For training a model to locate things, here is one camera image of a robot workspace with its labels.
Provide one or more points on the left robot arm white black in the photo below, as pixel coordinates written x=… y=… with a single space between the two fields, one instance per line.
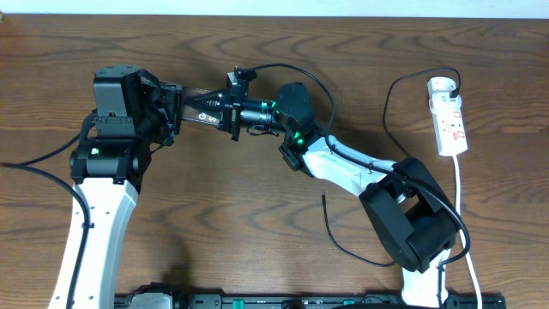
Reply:
x=133 y=111

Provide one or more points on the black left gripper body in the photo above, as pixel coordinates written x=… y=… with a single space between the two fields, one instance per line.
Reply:
x=172 y=110

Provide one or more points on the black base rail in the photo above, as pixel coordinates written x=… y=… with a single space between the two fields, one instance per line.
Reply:
x=156 y=295

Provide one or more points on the white charger adapter plug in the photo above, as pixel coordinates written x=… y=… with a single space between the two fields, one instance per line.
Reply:
x=439 y=84

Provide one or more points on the white power strip red switches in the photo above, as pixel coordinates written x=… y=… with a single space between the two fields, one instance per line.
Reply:
x=448 y=124

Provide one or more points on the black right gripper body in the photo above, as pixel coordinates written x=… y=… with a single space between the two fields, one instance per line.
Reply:
x=248 y=112

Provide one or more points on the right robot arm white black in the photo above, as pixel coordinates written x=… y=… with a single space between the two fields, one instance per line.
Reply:
x=413 y=219

